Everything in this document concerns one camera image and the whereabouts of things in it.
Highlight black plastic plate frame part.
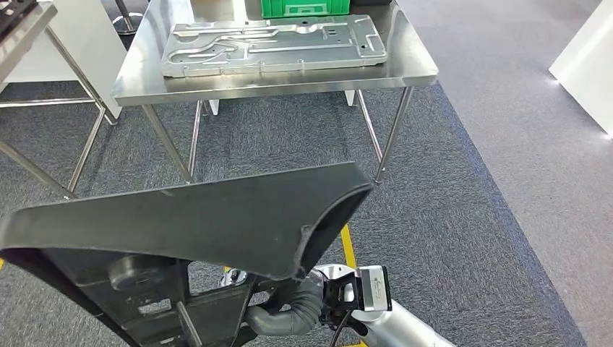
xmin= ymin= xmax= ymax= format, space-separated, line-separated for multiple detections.
xmin=0 ymin=161 xmax=374 ymax=347

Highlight stainless steel workbench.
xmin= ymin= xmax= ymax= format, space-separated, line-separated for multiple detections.
xmin=111 ymin=0 xmax=440 ymax=185

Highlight stamped silver metal plate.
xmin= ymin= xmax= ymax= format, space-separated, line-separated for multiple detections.
xmin=160 ymin=14 xmax=388 ymax=79

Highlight green plastic crate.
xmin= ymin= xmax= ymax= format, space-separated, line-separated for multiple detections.
xmin=260 ymin=0 xmax=351 ymax=19

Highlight white panel stand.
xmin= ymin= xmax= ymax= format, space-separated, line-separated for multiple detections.
xmin=2 ymin=0 xmax=128 ymax=121
xmin=548 ymin=0 xmax=613 ymax=137

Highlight steel side table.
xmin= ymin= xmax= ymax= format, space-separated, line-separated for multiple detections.
xmin=0 ymin=0 xmax=121 ymax=200

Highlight black item on side table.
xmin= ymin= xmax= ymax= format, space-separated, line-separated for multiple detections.
xmin=0 ymin=0 xmax=38 ymax=38

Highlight black camera cable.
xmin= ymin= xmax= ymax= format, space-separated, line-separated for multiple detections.
xmin=327 ymin=310 xmax=356 ymax=347

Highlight chrome stanchion post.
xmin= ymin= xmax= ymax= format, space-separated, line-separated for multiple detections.
xmin=111 ymin=0 xmax=145 ymax=36

